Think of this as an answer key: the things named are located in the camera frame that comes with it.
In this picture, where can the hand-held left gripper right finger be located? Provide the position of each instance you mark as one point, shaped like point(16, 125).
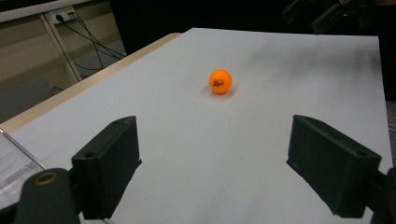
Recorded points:
point(330, 168)

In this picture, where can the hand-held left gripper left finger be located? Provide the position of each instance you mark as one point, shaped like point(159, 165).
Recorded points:
point(106, 168)

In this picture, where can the clear plastic tray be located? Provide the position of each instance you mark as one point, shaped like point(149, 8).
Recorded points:
point(12, 165)

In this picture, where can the orange ping-pong ball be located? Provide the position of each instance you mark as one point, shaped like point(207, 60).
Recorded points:
point(220, 79)

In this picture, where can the white power strip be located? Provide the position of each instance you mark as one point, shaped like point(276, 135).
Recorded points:
point(62, 15)

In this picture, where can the white desk frame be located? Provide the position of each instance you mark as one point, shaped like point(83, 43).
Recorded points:
point(59, 46)

